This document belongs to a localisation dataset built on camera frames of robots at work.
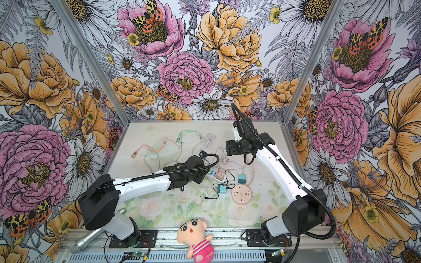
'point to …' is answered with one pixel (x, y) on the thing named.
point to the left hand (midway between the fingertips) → (198, 172)
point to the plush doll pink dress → (192, 233)
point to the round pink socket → (241, 194)
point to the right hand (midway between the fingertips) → (234, 152)
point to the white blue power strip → (211, 176)
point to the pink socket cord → (239, 169)
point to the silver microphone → (77, 247)
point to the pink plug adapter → (220, 175)
